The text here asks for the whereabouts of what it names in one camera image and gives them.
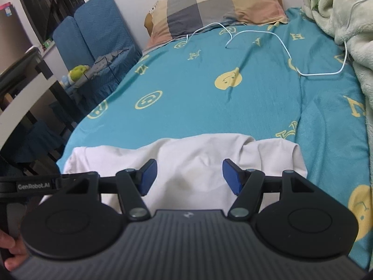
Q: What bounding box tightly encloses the pale green fleece blanket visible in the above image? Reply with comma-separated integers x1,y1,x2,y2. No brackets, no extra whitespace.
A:
301,0,373,181

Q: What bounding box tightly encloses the blue quilted folding chair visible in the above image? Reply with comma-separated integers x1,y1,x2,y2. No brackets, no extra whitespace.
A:
52,0,143,117

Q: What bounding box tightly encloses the white charging cable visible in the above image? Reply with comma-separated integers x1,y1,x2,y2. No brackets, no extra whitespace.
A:
185,0,373,77

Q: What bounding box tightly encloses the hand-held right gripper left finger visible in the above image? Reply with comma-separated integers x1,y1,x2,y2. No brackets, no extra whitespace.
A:
62,159,158,219

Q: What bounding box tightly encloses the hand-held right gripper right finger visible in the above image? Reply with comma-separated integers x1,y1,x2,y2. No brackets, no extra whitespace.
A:
223,159,321,219

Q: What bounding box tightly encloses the dark window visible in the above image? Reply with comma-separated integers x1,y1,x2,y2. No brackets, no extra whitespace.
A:
12,0,86,41

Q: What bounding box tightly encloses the grey toy model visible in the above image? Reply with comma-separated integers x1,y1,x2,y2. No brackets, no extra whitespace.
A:
87,48,130,79

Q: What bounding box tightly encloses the teal printed bed sheet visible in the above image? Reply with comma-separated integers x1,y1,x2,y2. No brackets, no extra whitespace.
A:
55,6,373,269

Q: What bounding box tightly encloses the brown cabinet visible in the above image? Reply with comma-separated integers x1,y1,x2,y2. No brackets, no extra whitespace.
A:
0,1,38,73

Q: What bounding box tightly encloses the checked patchwork pillow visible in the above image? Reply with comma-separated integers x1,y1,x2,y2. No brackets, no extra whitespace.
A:
144,0,289,50

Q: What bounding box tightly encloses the person's left hand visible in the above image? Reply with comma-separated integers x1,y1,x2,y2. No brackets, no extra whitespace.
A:
0,230,30,272

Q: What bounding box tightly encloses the green plush toy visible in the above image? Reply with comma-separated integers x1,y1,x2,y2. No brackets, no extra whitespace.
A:
62,65,90,88

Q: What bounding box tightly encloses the white printed t-shirt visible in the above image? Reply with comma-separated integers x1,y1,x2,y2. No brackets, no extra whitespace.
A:
39,133,309,210

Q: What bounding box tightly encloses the black and white table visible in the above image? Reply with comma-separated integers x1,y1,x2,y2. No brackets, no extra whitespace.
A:
0,48,76,152

